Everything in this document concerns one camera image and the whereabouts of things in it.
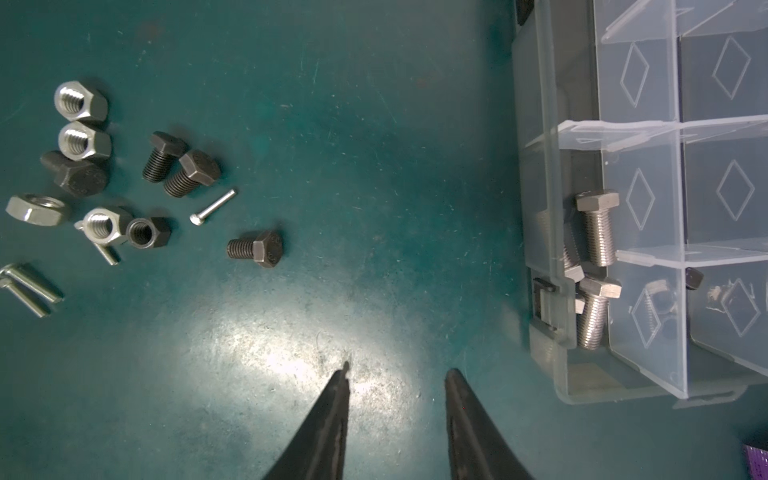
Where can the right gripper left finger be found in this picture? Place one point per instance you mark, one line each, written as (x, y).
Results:
(317, 450)

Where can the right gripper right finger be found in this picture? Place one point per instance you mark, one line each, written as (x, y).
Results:
(477, 450)

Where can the large silver hex bolt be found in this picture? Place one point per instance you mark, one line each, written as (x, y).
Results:
(596, 207)

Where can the black nut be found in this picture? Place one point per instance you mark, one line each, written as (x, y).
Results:
(148, 233)
(693, 278)

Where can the black bolt pair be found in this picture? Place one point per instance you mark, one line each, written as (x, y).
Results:
(166, 149)
(197, 169)

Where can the small silver screw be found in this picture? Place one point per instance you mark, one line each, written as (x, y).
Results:
(200, 217)

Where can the silver screw pair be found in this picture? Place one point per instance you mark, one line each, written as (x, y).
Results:
(26, 299)
(32, 282)

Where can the large silver hex nut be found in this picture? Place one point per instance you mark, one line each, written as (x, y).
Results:
(107, 226)

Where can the thin silver screw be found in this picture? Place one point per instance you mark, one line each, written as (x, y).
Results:
(106, 252)

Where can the clear compartment organizer box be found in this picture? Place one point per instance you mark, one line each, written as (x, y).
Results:
(664, 102)

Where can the silver hex nut top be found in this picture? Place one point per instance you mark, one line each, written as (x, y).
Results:
(77, 102)

